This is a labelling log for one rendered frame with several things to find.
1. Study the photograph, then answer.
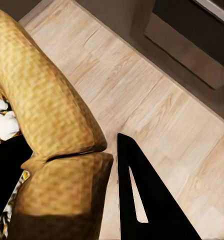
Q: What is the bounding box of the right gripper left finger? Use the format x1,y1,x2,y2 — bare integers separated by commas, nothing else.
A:
0,135,33,217

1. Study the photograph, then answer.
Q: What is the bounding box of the popcorn bag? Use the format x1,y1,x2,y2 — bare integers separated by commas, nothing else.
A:
0,9,114,240

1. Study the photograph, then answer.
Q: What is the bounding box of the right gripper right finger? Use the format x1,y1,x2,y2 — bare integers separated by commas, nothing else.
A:
117,133,202,240

